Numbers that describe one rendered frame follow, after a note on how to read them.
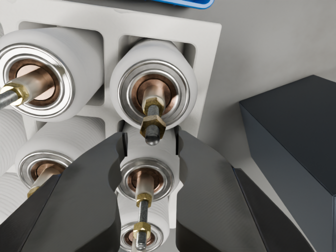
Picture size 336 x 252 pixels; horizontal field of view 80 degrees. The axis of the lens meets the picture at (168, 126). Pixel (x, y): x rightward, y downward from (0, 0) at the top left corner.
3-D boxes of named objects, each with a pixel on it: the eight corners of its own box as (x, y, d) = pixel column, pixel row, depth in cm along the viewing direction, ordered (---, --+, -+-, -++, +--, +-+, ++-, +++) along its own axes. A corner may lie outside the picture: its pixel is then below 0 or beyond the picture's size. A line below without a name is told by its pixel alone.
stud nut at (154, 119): (163, 112, 15) (163, 117, 14) (167, 132, 16) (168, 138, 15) (137, 118, 15) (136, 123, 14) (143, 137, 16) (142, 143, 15)
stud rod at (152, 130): (157, 94, 20) (158, 132, 13) (159, 104, 20) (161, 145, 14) (147, 96, 20) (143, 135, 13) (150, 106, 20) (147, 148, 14)
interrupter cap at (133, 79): (171, 44, 19) (172, 45, 19) (199, 110, 23) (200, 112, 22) (104, 78, 21) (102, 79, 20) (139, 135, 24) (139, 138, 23)
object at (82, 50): (121, 35, 35) (91, 48, 19) (112, 87, 39) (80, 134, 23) (63, 17, 33) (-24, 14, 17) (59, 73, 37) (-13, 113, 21)
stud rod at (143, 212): (141, 185, 25) (135, 244, 18) (149, 185, 25) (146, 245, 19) (140, 191, 26) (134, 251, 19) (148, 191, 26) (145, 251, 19)
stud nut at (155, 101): (162, 95, 18) (162, 98, 17) (166, 112, 19) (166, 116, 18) (140, 100, 18) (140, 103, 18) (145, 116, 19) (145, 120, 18)
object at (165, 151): (127, 96, 40) (108, 147, 24) (175, 101, 41) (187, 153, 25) (125, 137, 44) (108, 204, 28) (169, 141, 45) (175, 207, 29)
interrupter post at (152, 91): (159, 80, 21) (159, 89, 18) (169, 99, 22) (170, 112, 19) (138, 89, 21) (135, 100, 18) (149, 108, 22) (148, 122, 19)
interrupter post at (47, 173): (39, 174, 26) (24, 194, 23) (48, 162, 25) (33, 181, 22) (57, 183, 27) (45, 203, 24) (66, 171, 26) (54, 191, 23)
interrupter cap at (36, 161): (11, 177, 26) (7, 181, 25) (36, 137, 23) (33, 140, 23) (66, 202, 28) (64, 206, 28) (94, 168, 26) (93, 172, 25)
